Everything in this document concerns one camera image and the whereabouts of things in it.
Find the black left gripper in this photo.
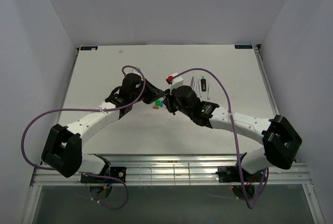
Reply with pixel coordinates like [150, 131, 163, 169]
[130, 77, 164, 104]

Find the blue capped white marker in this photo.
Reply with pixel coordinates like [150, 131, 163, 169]
[196, 81, 202, 98]

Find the green black highlighter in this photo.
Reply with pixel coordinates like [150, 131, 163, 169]
[200, 76, 207, 92]

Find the orange capped white marker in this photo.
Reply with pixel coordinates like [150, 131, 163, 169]
[207, 82, 211, 100]

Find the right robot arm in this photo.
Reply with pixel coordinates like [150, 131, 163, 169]
[163, 86, 302, 181]

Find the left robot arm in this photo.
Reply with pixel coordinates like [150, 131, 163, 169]
[41, 73, 164, 182]

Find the blue label sticker right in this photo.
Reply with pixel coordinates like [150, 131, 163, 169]
[234, 45, 253, 49]

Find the blue label sticker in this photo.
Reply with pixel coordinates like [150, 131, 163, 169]
[234, 45, 253, 49]
[80, 46, 98, 51]

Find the blue label sticker left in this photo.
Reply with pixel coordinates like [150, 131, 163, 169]
[80, 46, 98, 51]

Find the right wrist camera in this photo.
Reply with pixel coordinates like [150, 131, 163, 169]
[166, 72, 184, 91]

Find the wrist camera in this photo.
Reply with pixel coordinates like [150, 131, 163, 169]
[166, 72, 184, 91]
[128, 68, 141, 75]

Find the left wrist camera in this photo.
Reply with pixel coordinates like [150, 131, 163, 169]
[128, 68, 141, 75]

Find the aluminium rail frame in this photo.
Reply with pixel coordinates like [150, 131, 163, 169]
[23, 45, 325, 223]

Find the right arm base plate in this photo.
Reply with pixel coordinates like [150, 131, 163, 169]
[216, 166, 265, 184]

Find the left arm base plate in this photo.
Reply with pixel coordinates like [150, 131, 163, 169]
[80, 166, 127, 184]

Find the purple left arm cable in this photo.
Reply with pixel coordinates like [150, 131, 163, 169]
[21, 65, 146, 210]

